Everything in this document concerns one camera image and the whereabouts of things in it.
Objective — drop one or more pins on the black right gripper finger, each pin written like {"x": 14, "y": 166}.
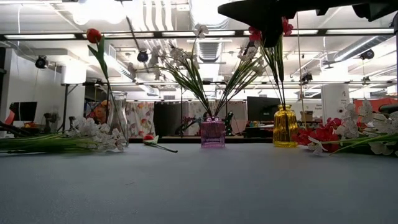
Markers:
{"x": 273, "y": 31}
{"x": 255, "y": 9}

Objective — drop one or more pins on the yellow ribbed glass vase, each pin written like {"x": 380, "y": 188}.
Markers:
{"x": 285, "y": 127}

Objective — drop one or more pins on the pink ribbed glass vase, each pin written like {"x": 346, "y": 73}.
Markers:
{"x": 213, "y": 133}

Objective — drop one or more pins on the clear glass vase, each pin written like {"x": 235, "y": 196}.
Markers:
{"x": 119, "y": 102}

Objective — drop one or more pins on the large black monitor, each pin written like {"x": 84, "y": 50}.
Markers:
{"x": 262, "y": 109}

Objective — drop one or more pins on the floral curtain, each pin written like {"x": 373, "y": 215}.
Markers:
{"x": 140, "y": 118}
{"x": 237, "y": 107}

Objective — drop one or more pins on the brown cardboard box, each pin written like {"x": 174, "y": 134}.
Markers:
{"x": 308, "y": 115}

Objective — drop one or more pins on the white pillar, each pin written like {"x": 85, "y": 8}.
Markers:
{"x": 334, "y": 99}

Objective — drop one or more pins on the orange partition screen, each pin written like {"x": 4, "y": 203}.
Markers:
{"x": 385, "y": 101}

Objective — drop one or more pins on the black partition panel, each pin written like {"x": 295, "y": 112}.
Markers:
{"x": 163, "y": 115}

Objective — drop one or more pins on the small black monitor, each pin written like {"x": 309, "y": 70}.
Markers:
{"x": 25, "y": 112}

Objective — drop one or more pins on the black rig frame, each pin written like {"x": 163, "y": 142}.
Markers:
{"x": 239, "y": 33}

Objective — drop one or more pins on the black background stand frame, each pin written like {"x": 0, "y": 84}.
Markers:
{"x": 65, "y": 90}

